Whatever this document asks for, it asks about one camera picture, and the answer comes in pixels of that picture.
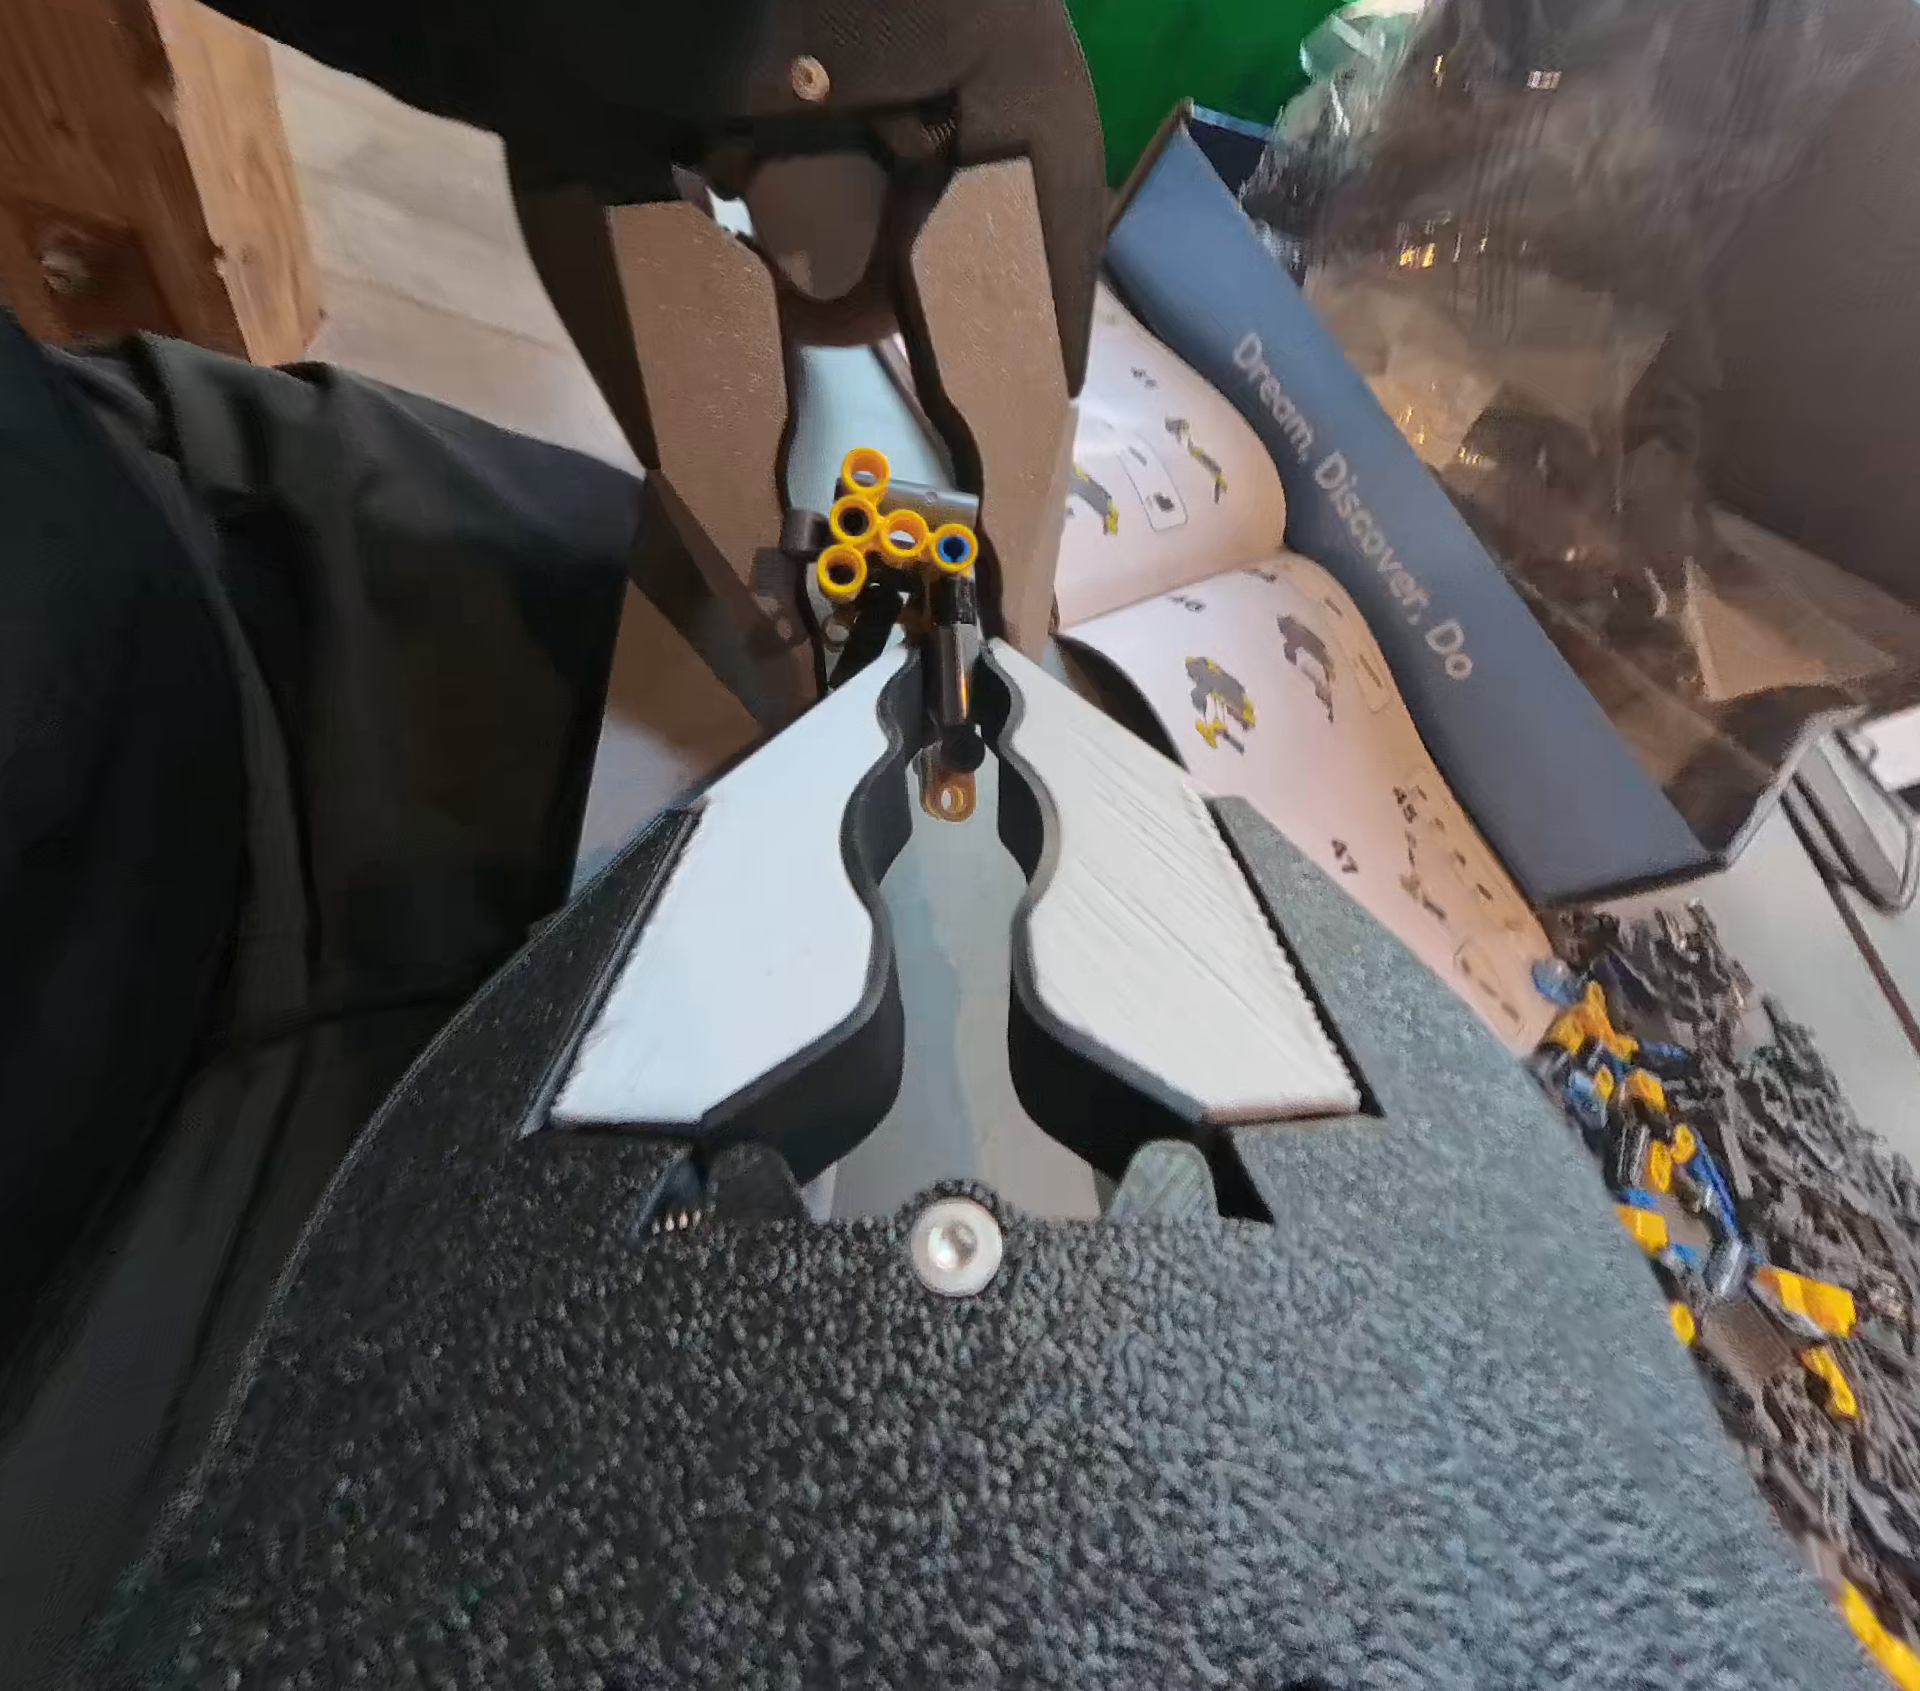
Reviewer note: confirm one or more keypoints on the open instruction booklet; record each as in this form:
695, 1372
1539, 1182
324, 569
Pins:
1200, 703

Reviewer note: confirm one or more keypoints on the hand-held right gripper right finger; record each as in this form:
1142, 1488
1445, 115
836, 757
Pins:
1184, 972

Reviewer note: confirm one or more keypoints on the yellow grey brick assembly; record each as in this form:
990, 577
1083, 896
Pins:
828, 635

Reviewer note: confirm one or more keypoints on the yellow three-hole connector brick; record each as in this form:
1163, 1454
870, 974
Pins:
889, 527

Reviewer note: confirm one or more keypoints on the person's body in black clothing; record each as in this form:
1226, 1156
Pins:
225, 822

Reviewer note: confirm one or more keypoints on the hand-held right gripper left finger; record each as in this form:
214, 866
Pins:
721, 972

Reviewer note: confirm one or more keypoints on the wooden pillar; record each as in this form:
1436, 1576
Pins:
135, 161

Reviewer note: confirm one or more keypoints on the pile of loose brick pieces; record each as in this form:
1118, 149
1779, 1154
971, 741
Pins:
1770, 1196

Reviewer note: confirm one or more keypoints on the grey desk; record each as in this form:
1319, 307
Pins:
945, 1032

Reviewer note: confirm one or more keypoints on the black office chair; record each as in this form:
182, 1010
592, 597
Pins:
1868, 807

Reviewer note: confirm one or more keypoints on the black grey pin connector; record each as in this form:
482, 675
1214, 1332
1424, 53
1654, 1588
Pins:
950, 673

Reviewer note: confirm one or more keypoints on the crumpled clear plastic bag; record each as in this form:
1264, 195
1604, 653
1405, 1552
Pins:
1621, 297

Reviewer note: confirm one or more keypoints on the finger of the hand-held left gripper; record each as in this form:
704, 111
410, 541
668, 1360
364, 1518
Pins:
704, 357
998, 341

